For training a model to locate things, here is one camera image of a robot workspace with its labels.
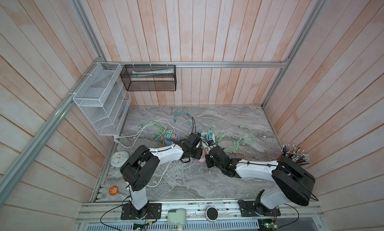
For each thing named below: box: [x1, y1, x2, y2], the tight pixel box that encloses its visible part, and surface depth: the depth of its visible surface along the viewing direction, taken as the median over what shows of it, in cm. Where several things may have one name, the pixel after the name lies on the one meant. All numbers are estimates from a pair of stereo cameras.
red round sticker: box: [109, 185, 119, 196], surface depth 81 cm
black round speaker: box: [205, 206, 219, 222], surface depth 70 cm
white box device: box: [167, 209, 187, 231], surface depth 70 cm
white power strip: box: [207, 128, 215, 143], surface depth 97 cm
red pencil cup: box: [276, 144, 310, 167], surface depth 78 cm
